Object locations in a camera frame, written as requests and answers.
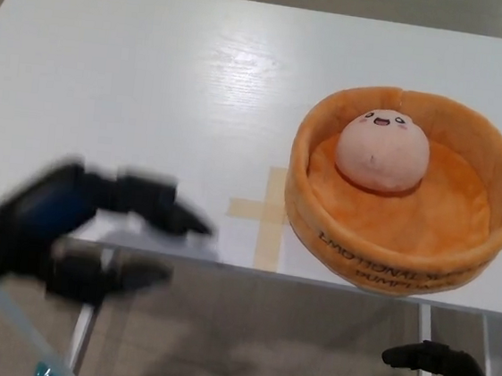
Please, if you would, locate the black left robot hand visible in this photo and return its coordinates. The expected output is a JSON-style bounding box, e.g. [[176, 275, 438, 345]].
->
[[0, 150, 226, 323]]

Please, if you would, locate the pink round plush toy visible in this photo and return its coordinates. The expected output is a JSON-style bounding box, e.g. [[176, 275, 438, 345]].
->
[[331, 105, 434, 199]]

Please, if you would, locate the orange plush basket plate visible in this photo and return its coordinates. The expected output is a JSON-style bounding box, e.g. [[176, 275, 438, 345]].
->
[[274, 76, 502, 310]]

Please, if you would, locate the white slanted table leg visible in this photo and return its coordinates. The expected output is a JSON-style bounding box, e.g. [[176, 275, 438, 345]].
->
[[63, 301, 103, 376]]

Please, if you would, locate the short beige masking tape strip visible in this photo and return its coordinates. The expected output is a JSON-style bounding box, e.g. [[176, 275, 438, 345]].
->
[[227, 196, 294, 226]]

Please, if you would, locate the long beige masking tape strip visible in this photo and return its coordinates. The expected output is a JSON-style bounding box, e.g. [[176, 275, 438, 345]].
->
[[252, 166, 293, 274]]

